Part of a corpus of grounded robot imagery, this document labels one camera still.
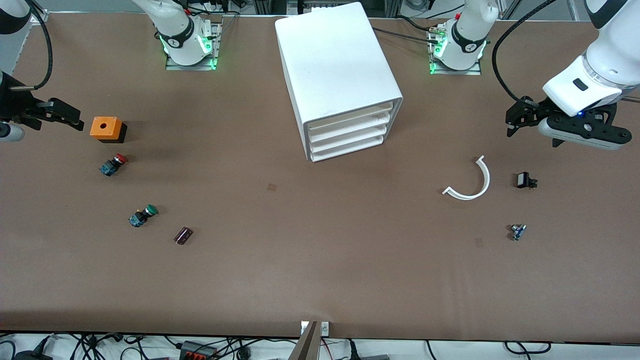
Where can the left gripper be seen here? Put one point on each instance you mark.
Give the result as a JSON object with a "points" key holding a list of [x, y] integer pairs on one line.
{"points": [[531, 112]]}

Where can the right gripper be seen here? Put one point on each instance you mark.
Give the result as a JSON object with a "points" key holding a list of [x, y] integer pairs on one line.
{"points": [[16, 103]]}

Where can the white plastic drawer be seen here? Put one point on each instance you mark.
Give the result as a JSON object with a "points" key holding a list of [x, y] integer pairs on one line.
{"points": [[347, 139], [350, 118], [348, 129], [346, 149]]}

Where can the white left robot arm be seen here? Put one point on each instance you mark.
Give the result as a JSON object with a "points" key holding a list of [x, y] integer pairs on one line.
{"points": [[610, 55]]}

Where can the red push button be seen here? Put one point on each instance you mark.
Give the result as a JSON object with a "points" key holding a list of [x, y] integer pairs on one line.
{"points": [[111, 166]]}

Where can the green push button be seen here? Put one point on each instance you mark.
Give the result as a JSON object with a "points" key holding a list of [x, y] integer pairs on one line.
{"points": [[137, 219]]}

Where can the white drawer cabinet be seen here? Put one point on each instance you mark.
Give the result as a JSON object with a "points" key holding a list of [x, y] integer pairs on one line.
{"points": [[335, 60]]}

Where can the orange box with hole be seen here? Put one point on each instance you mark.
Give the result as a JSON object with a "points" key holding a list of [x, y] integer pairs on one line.
{"points": [[112, 129]]}

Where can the chrome valve fitting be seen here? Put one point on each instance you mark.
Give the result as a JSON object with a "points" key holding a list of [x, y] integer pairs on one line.
{"points": [[518, 232]]}

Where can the dark purple capacitor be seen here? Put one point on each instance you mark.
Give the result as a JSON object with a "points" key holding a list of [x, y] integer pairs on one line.
{"points": [[183, 236]]}

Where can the black power adapter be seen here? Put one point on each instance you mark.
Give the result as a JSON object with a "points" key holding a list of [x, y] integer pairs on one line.
{"points": [[32, 356]]}

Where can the black power strip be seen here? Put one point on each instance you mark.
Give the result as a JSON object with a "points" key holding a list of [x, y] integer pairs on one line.
{"points": [[197, 351]]}

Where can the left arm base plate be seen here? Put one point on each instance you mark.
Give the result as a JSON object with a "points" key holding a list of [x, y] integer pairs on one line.
{"points": [[475, 71]]}

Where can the black square switch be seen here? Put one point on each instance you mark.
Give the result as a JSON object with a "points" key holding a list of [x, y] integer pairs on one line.
{"points": [[523, 180]]}

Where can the white curved bracket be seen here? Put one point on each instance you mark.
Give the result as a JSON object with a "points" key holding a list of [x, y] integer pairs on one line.
{"points": [[486, 180]]}

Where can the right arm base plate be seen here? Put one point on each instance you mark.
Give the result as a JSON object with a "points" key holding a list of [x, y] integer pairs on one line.
{"points": [[192, 67]]}

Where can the small white bracket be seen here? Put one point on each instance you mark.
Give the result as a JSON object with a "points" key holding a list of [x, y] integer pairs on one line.
{"points": [[325, 328]]}

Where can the brown post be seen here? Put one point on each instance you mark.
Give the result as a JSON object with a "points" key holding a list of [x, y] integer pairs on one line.
{"points": [[306, 347]]}

